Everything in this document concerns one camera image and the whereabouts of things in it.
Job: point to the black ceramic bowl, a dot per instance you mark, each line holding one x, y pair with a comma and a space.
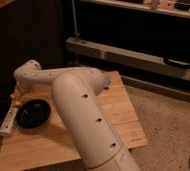
33, 113

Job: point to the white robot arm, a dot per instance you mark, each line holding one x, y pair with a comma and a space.
74, 94

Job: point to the small blue gray block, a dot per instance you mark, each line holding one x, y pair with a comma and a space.
106, 82

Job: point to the thin metal pole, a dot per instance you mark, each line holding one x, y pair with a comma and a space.
76, 33

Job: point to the white remote control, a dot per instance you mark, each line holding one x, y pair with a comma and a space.
9, 123

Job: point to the wooden shelf board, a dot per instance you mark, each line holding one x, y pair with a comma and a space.
167, 7

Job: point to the grey metal rail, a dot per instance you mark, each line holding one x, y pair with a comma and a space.
126, 57

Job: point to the black handle on rail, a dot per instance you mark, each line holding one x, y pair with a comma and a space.
176, 64

